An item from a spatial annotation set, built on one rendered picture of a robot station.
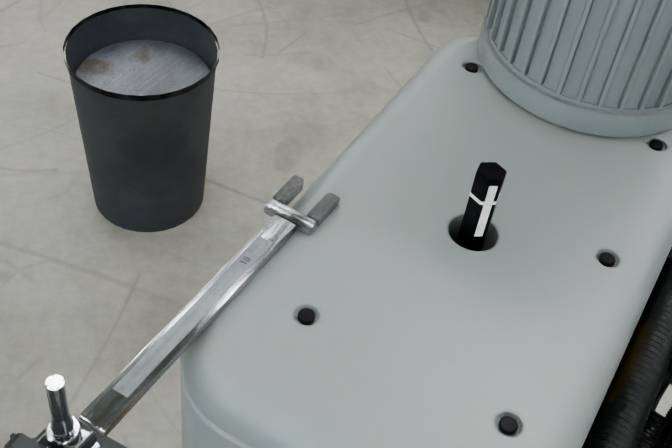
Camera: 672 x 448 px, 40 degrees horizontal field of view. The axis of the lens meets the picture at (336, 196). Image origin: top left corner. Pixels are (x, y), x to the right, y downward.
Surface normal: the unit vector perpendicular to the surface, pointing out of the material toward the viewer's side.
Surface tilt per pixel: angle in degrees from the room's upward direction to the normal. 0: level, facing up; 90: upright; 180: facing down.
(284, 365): 0
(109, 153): 94
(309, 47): 0
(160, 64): 0
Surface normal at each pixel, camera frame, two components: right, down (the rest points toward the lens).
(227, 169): 0.11, -0.71
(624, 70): -0.09, 0.69
